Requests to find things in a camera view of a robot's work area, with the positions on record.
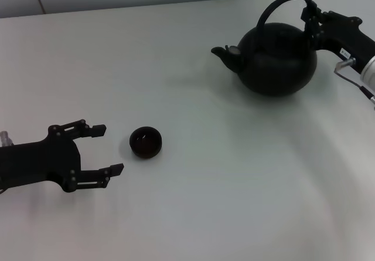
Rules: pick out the left gripper connector plug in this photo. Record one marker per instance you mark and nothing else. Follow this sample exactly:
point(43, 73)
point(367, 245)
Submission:
point(6, 139)

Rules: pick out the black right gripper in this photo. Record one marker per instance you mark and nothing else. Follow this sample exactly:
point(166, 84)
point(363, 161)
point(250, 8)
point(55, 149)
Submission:
point(345, 35)

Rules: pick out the black round teapot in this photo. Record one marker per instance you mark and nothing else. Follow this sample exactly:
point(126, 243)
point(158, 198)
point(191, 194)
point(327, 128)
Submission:
point(278, 64)

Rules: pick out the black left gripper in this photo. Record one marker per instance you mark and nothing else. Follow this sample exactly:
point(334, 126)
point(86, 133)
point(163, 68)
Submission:
point(41, 161)

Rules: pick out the small black teacup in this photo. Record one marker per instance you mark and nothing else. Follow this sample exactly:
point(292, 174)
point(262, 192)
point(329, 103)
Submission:
point(146, 148)

